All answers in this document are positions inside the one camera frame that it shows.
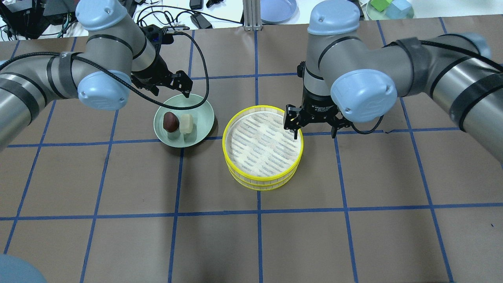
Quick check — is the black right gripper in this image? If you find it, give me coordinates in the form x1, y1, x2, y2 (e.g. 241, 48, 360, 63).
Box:
284, 88, 351, 140

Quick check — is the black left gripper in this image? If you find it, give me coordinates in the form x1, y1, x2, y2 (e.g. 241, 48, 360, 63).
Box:
131, 59, 193, 98

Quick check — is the brown bun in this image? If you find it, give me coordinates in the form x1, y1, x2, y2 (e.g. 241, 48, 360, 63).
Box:
162, 112, 180, 133

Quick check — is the white bun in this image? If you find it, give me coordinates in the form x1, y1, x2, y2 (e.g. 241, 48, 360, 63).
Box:
178, 114, 194, 135

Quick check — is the yellow steamer layer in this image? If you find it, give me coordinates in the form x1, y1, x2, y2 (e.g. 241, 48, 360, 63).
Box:
226, 162, 299, 191
222, 105, 304, 180

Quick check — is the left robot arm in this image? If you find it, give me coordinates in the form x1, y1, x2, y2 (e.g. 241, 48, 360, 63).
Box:
0, 0, 193, 149

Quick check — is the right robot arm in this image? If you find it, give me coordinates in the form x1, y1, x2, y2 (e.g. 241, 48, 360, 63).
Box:
284, 0, 503, 162

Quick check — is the light green plate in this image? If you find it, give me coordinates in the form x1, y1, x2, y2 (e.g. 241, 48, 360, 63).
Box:
153, 101, 215, 148

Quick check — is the black power adapter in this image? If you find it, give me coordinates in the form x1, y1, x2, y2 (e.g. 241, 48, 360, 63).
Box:
190, 13, 213, 29

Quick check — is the blue plate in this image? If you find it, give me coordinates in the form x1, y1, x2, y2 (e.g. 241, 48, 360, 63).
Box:
259, 0, 297, 24

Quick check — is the green bowl with blocks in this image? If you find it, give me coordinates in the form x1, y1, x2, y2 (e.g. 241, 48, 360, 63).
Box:
366, 0, 415, 20

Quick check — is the green foam block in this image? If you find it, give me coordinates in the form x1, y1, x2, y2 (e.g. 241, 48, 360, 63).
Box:
369, 0, 392, 12

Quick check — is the blue foam block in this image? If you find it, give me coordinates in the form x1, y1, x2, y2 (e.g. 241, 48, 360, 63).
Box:
385, 0, 413, 19

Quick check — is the aluminium frame post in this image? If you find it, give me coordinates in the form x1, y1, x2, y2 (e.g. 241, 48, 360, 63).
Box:
242, 0, 263, 31

